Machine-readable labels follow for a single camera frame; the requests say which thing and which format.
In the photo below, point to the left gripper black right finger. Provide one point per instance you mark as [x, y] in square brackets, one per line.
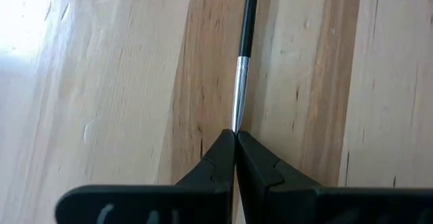
[321, 207]

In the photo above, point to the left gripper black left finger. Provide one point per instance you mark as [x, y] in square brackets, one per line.
[152, 203]

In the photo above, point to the thin brush tapered silver ferrule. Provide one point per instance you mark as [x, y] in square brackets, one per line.
[248, 14]

